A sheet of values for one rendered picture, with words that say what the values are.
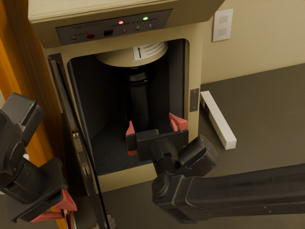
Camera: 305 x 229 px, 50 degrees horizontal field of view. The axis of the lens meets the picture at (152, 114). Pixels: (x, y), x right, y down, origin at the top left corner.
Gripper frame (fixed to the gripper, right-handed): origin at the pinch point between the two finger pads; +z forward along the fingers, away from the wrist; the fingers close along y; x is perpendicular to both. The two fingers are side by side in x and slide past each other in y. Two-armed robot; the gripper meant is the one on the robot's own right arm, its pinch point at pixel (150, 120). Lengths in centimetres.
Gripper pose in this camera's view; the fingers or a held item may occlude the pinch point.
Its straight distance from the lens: 79.3
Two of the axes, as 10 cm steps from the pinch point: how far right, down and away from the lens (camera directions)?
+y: -9.7, 2.0, -1.5
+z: -2.5, -6.2, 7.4
